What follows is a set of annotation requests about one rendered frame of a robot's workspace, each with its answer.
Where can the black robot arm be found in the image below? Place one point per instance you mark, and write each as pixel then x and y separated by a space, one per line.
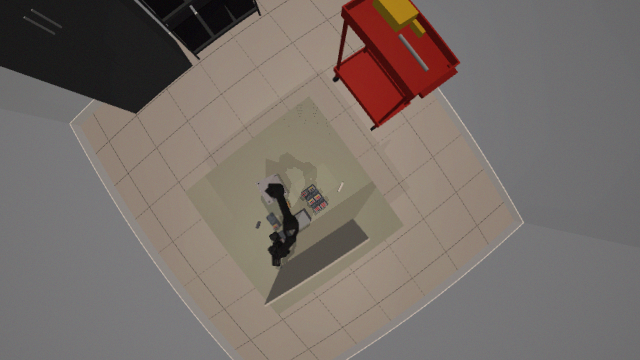
pixel 289 222

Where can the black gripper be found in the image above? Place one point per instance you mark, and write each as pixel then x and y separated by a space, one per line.
pixel 275 237

